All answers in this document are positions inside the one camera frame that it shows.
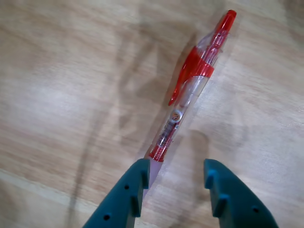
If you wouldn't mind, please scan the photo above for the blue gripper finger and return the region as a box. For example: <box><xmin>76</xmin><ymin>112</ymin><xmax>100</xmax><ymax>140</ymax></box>
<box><xmin>203</xmin><ymin>158</ymin><xmax>279</xmax><ymax>228</ymax></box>
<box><xmin>82</xmin><ymin>158</ymin><xmax>151</xmax><ymax>228</ymax></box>

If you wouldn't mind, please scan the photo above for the red retractable pen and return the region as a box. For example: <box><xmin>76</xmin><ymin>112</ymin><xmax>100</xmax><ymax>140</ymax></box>
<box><xmin>142</xmin><ymin>9</ymin><xmax>238</xmax><ymax>198</ymax></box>

